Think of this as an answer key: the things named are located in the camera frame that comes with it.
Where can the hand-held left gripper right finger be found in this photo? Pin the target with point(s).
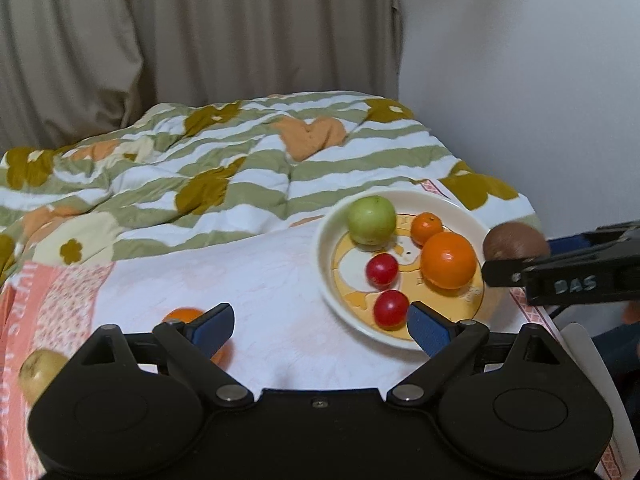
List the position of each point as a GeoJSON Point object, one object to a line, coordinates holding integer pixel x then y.
{"type": "Point", "coordinates": [425, 332]}

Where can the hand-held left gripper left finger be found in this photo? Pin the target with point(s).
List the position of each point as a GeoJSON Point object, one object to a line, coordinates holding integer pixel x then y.
{"type": "Point", "coordinates": [215, 332]}

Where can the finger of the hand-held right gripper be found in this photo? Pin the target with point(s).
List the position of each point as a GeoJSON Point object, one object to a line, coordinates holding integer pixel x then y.
{"type": "Point", "coordinates": [595, 240]}
{"type": "Point", "coordinates": [502, 272]}

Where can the brown kiwi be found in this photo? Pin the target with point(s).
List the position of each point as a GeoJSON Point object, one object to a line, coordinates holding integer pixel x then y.
{"type": "Point", "coordinates": [515, 240]}

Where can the large orange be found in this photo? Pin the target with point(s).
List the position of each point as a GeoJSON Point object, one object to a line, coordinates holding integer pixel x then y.
{"type": "Point", "coordinates": [447, 260]}
{"type": "Point", "coordinates": [180, 316]}

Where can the red tomato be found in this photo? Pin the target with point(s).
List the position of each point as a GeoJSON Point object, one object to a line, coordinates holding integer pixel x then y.
{"type": "Point", "coordinates": [382, 270]}
{"type": "Point", "coordinates": [391, 308]}

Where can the small tangerine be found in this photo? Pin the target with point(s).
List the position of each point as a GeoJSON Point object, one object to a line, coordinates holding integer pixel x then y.
{"type": "Point", "coordinates": [426, 228]}

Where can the cream printed plate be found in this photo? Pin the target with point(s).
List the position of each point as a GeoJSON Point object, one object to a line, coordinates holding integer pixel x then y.
{"type": "Point", "coordinates": [325, 260]}

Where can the green apple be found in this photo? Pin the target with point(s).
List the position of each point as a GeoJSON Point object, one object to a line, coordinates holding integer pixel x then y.
{"type": "Point", "coordinates": [371, 220]}

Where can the pink floral tablecloth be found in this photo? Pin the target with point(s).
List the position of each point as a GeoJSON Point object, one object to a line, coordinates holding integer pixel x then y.
{"type": "Point", "coordinates": [280, 310]}

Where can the green striped flower blanket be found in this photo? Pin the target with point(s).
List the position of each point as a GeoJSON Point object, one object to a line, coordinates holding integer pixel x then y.
{"type": "Point", "coordinates": [225, 210]}

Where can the yellow round pear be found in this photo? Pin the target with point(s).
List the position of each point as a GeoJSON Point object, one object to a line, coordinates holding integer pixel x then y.
{"type": "Point", "coordinates": [40, 370]}

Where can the beige curtain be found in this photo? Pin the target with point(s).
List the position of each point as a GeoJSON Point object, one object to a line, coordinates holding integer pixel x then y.
{"type": "Point", "coordinates": [200, 25]}

